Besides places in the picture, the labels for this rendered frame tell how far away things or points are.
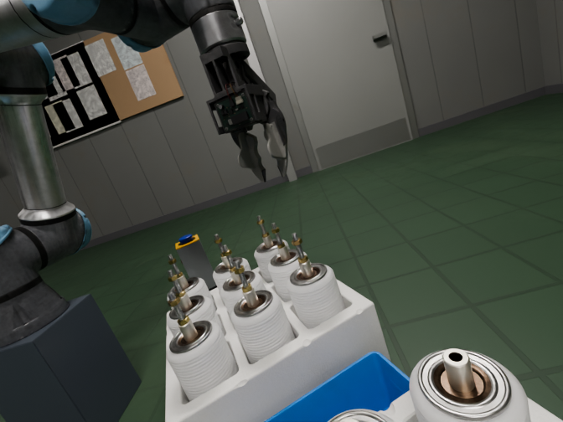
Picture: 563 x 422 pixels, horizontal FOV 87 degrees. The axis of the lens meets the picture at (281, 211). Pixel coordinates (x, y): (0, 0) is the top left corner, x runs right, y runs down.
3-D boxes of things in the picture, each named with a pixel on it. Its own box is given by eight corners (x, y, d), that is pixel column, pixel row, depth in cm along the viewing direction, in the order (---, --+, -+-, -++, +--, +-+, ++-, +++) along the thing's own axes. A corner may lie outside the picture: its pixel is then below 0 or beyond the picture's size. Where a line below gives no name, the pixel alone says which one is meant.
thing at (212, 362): (211, 399, 60) (174, 327, 56) (255, 386, 60) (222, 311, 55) (200, 448, 51) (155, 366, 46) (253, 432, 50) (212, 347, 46)
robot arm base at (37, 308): (-28, 356, 63) (-55, 317, 60) (33, 312, 77) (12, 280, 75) (32, 337, 61) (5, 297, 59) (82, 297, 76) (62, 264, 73)
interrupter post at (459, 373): (463, 400, 27) (457, 372, 26) (441, 382, 29) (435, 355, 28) (482, 386, 27) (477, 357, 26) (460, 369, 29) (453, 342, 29)
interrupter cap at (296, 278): (319, 261, 62) (317, 258, 61) (333, 275, 54) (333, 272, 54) (286, 276, 60) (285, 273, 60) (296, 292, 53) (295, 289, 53)
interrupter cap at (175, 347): (178, 330, 55) (177, 327, 54) (216, 318, 54) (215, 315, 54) (164, 361, 47) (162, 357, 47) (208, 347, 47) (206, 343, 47)
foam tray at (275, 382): (211, 511, 48) (164, 429, 43) (193, 364, 84) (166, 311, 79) (396, 378, 59) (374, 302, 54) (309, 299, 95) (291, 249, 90)
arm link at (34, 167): (13, 267, 75) (-80, 12, 54) (69, 241, 88) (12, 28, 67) (48, 277, 71) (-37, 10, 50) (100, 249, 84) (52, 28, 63)
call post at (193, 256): (217, 338, 92) (175, 250, 84) (214, 327, 98) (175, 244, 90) (238, 326, 94) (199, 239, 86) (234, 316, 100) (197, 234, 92)
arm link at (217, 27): (209, 38, 50) (249, 15, 46) (219, 66, 51) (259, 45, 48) (181, 29, 43) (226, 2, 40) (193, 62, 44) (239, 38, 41)
